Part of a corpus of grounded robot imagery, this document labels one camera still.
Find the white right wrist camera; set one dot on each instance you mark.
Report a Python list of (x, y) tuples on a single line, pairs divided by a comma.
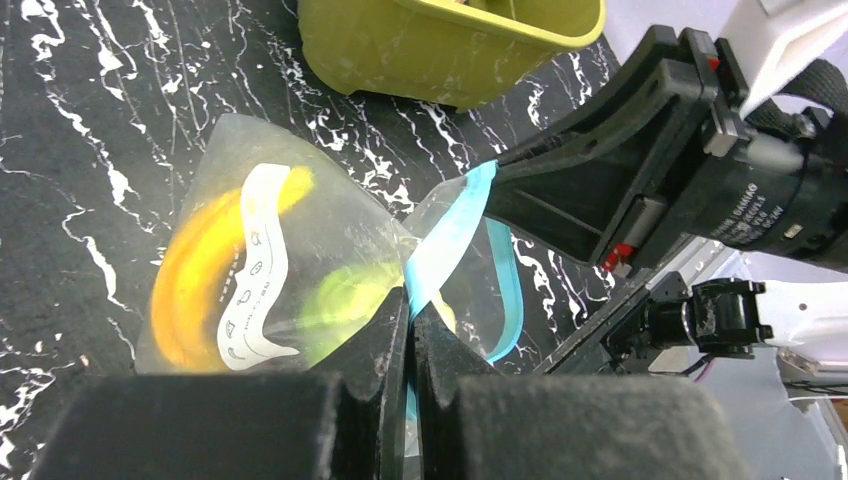
[(773, 41)]

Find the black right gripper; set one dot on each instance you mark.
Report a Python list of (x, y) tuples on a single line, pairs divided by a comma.
[(780, 190)]

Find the yellow banana bunch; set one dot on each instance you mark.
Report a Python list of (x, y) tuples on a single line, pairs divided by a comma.
[(222, 274)]

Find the olive green plastic bin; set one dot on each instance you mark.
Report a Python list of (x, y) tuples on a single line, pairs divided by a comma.
[(463, 54)]

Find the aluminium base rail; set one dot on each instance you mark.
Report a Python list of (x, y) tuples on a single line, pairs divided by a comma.
[(695, 259)]

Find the clear zip bag blue zipper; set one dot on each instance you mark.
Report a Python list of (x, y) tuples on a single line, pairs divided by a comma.
[(452, 257)]

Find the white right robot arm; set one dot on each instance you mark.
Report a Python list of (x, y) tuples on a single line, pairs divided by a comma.
[(729, 317)]

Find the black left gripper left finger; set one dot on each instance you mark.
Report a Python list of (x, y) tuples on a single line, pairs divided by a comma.
[(341, 419)]

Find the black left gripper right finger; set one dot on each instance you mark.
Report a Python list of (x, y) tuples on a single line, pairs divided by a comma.
[(476, 423)]

